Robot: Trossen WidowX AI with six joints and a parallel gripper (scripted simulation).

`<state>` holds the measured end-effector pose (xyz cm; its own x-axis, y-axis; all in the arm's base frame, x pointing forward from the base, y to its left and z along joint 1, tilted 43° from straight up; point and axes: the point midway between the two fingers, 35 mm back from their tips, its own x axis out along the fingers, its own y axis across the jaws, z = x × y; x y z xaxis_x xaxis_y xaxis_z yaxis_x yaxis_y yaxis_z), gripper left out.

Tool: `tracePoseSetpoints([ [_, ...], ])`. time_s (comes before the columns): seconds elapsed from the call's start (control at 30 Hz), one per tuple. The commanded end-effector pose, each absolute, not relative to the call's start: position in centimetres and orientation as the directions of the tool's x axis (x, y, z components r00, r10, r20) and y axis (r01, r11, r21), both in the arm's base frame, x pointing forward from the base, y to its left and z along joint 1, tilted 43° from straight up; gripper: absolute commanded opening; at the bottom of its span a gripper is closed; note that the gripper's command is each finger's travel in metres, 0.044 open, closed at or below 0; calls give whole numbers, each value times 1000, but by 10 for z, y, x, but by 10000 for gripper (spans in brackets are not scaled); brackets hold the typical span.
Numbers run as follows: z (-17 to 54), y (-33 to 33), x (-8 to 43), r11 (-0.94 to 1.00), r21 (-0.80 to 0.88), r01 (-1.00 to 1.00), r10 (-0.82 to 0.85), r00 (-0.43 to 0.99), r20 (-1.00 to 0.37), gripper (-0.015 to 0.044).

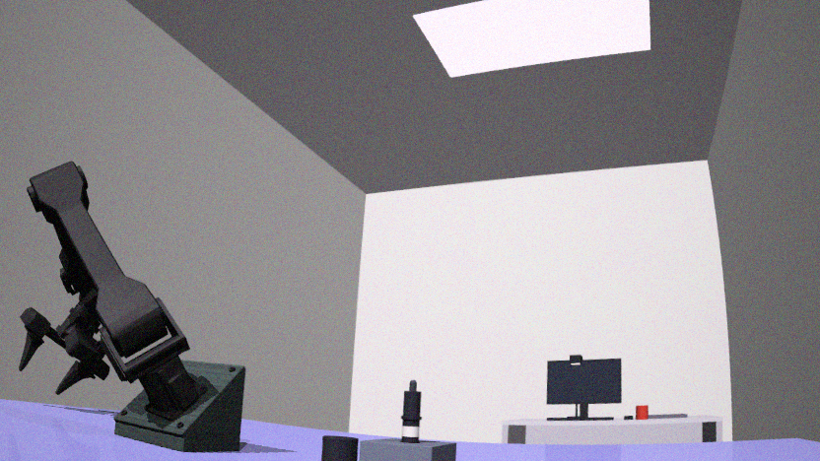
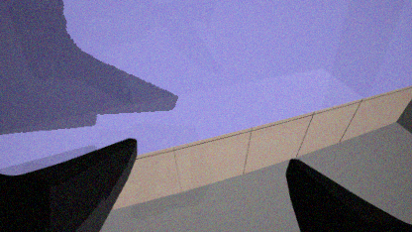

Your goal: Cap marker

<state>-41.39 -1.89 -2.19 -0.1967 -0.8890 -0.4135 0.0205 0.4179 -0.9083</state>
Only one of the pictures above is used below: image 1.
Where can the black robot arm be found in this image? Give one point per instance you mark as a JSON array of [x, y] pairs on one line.
[[131, 317]]

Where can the black marker with white band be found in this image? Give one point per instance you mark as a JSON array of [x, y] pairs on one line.
[[411, 413]]

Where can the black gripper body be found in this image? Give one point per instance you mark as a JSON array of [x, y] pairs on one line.
[[40, 326]]

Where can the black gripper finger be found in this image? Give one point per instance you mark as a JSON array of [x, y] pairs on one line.
[[32, 343], [75, 374]]

